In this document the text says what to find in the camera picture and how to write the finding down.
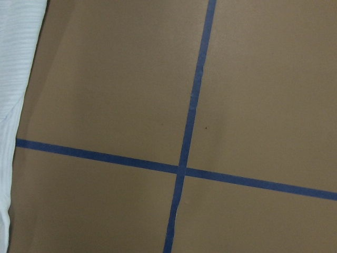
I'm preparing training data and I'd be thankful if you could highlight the blue tape line crosswise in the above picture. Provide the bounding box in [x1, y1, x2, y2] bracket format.
[16, 138, 336, 201]

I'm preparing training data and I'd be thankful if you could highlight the light blue striped shirt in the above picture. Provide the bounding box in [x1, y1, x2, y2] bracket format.
[1, 1, 47, 252]

